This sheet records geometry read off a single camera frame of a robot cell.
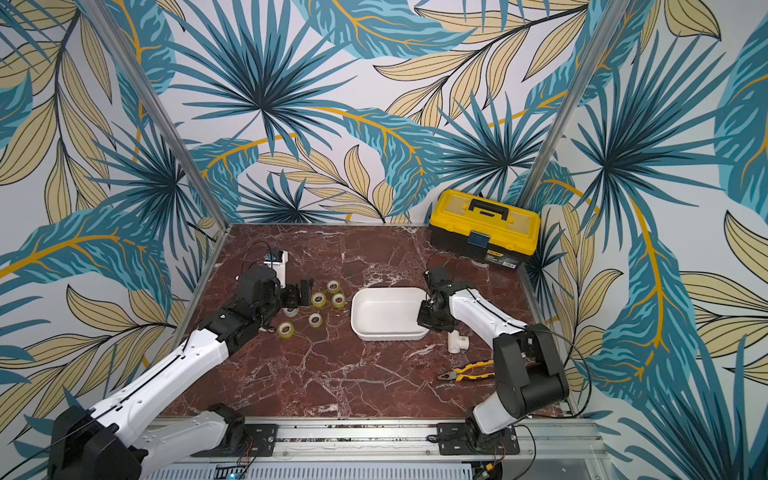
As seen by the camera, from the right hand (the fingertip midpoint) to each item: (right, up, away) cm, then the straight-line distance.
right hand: (427, 322), depth 90 cm
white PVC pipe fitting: (+8, -5, -2) cm, 10 cm away
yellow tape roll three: (-28, +6, +8) cm, 29 cm away
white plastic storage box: (-12, +1, +6) cm, 13 cm away
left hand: (-36, +13, -10) cm, 40 cm away
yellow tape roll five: (-34, 0, +3) cm, 35 cm away
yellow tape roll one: (-30, +9, +11) cm, 34 cm away
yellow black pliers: (+7, -13, -6) cm, 16 cm away
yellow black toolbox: (+23, +28, +8) cm, 37 cm away
